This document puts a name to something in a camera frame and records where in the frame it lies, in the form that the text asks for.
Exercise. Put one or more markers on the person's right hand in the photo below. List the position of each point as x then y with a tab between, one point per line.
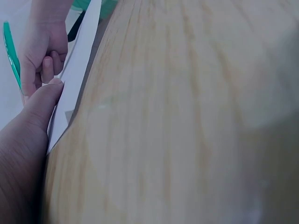
44	39

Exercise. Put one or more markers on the person's left hand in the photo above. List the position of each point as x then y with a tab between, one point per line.
21	151

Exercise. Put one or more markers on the person's right fingers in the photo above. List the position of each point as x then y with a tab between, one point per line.
47	67

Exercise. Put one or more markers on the white paper sheet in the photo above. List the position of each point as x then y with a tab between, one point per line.
77	65

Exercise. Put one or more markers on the green pen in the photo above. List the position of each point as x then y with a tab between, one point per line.
10	51

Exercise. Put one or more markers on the person's right forearm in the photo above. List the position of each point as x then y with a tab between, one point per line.
46	10

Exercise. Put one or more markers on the teal green object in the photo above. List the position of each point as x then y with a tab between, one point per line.
108	8

